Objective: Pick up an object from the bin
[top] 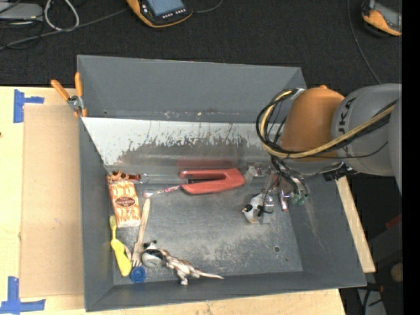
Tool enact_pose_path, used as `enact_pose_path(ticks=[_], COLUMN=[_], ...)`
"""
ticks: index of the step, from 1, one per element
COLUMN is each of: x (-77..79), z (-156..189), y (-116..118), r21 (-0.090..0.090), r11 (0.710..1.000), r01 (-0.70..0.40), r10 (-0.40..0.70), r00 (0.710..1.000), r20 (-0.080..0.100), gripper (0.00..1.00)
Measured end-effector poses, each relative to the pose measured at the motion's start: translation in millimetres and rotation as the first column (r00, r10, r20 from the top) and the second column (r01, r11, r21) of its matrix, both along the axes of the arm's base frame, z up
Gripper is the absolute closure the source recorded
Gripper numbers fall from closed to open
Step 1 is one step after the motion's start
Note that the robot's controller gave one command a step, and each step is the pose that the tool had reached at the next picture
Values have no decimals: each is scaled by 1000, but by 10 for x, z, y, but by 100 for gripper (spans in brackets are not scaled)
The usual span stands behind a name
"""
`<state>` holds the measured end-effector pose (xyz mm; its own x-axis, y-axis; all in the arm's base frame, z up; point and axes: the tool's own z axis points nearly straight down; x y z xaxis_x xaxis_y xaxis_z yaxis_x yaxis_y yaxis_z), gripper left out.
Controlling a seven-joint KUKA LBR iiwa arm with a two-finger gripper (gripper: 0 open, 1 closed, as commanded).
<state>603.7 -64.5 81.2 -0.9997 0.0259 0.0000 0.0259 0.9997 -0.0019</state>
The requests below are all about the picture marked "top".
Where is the red stapler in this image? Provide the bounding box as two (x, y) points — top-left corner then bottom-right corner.
(178, 167), (247, 196)

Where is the grey metal bin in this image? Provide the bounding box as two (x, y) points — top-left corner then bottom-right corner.
(75, 54), (368, 312)

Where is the beige toy dinosaur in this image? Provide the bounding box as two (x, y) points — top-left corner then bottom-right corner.
(159, 249), (225, 286)

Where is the pink patterned pen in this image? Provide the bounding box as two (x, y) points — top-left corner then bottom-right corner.
(142, 184), (182, 199)

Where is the wooden fork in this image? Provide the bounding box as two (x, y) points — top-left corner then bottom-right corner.
(131, 198), (152, 268)

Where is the blue bottle cap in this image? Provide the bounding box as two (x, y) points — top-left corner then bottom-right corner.
(129, 266), (147, 284)

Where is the orange snack packet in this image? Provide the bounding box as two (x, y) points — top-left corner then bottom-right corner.
(108, 180), (142, 228)

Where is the yellow toothbrush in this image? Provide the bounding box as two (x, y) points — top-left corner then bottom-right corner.
(108, 215), (133, 278)

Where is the brown cardboard board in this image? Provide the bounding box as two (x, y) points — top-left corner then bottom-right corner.
(18, 103), (87, 300)

